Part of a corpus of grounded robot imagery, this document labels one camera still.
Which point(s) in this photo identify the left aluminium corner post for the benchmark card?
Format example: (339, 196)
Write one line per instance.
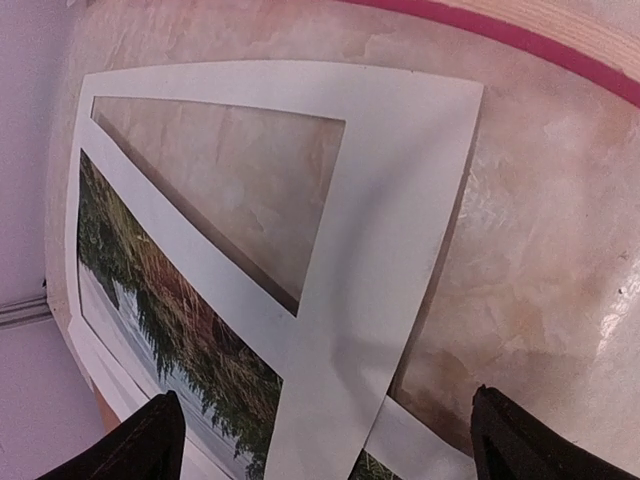
(24, 312)

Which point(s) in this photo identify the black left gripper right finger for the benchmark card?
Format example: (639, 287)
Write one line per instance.
(510, 443)

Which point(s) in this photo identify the brown backing board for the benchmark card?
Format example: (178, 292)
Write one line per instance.
(109, 418)

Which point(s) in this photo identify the pink wooden picture frame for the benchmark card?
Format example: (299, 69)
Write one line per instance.
(606, 56)

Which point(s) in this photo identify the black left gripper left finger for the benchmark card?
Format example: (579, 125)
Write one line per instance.
(147, 445)

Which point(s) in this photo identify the white mat board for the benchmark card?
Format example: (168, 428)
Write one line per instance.
(258, 236)

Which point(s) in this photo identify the landscape photo print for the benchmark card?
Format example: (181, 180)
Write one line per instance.
(270, 389)

